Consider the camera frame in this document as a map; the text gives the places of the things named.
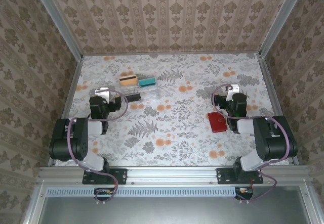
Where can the grey metal sheet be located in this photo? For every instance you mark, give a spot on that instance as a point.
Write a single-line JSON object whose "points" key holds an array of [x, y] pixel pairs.
{"points": [[172, 211]]}

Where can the tan card with black stripe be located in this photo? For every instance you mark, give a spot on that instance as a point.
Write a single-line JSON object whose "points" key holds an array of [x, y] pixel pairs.
{"points": [[129, 82]]}

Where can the aluminium table side rail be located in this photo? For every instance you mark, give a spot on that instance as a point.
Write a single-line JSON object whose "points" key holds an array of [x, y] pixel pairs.
{"points": [[71, 90], [272, 90]]}

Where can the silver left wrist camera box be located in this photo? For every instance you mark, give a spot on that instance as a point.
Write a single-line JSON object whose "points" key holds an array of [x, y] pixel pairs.
{"points": [[103, 92]]}

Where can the red card holder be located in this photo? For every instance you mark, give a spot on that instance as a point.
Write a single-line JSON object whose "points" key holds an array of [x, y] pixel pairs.
{"points": [[217, 122]]}

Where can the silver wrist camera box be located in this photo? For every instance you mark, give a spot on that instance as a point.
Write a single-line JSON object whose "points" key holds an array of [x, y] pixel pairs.
{"points": [[103, 92], [234, 88]]}

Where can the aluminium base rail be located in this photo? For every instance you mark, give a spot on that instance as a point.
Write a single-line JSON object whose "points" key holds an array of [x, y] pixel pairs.
{"points": [[172, 174]]}

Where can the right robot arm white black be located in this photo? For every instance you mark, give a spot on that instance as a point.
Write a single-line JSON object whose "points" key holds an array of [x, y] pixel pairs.
{"points": [[268, 143]]}

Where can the aluminium frame post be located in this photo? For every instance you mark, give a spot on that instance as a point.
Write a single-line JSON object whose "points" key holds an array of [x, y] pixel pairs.
{"points": [[281, 19], [59, 21]]}

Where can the black card with white print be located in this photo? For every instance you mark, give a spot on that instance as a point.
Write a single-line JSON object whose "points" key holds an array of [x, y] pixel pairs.
{"points": [[133, 97]]}

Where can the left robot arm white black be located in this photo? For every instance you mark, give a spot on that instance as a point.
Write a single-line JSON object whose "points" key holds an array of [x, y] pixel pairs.
{"points": [[81, 145]]}

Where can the aluminium table end rail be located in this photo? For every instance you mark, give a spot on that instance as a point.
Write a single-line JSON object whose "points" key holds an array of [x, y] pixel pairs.
{"points": [[172, 54]]}

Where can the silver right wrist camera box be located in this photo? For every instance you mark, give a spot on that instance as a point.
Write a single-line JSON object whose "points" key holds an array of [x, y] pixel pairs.
{"points": [[234, 88]]}

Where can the teal card with dark stripe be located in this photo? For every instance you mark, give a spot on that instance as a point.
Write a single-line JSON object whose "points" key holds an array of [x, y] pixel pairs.
{"points": [[146, 83]]}

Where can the clear plastic organizer box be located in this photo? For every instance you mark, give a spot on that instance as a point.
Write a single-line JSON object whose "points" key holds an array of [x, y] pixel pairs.
{"points": [[149, 93]]}

